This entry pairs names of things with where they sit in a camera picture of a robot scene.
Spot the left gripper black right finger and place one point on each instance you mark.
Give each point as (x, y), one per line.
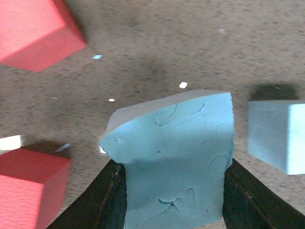
(249, 204)

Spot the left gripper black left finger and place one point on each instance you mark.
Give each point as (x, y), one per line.
(101, 206)

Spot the smooth light blue foam block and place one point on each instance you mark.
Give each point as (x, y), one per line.
(276, 134)

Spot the worn light blue foam block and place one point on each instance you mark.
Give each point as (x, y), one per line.
(175, 151)

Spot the red foam block near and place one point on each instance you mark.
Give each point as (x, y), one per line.
(32, 188)

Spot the dark red foam block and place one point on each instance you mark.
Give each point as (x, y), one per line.
(36, 34)

